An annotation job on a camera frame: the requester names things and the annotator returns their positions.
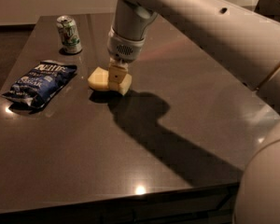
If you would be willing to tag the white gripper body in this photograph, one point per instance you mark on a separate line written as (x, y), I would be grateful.
(124, 49)

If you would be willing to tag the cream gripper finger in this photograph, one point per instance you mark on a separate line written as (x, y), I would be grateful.
(118, 78)

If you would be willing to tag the yellow sponge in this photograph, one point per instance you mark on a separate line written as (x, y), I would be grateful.
(98, 80)

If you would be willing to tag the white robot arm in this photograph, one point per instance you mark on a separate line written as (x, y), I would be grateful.
(248, 45)

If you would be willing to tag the blue chip bag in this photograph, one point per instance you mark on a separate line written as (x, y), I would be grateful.
(40, 84)

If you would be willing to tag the green white soda can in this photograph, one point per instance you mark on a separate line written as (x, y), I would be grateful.
(67, 29)

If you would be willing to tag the dark box with snacks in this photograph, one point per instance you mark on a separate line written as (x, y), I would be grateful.
(269, 9)

